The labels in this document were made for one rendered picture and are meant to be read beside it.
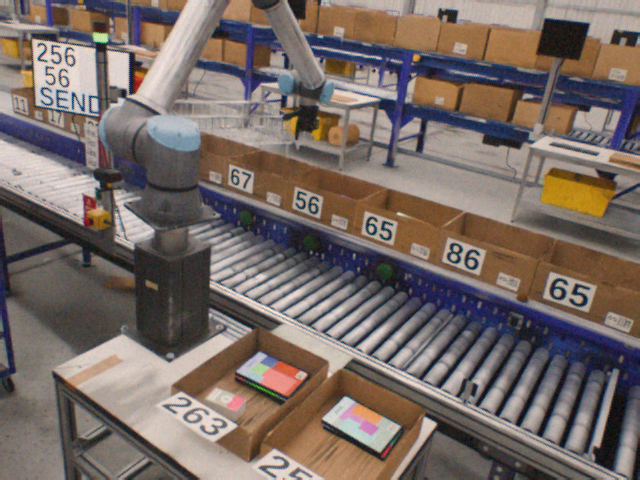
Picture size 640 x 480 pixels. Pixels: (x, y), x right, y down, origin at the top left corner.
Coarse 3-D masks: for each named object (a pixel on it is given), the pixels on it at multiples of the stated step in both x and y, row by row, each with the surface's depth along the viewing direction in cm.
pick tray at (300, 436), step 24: (336, 384) 163; (360, 384) 159; (312, 408) 153; (384, 408) 157; (408, 408) 152; (288, 432) 144; (312, 432) 149; (408, 432) 140; (264, 456) 133; (288, 456) 140; (312, 456) 141; (336, 456) 142; (360, 456) 143
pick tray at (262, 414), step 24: (264, 336) 176; (216, 360) 162; (240, 360) 173; (288, 360) 173; (312, 360) 168; (192, 384) 155; (216, 384) 163; (240, 384) 164; (312, 384) 157; (264, 408) 155; (288, 408) 148; (240, 432) 136; (264, 432) 140; (240, 456) 139
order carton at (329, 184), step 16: (304, 176) 268; (320, 176) 280; (336, 176) 275; (288, 192) 258; (320, 192) 248; (336, 192) 278; (352, 192) 272; (368, 192) 267; (288, 208) 261; (336, 208) 245; (352, 208) 241; (352, 224) 243
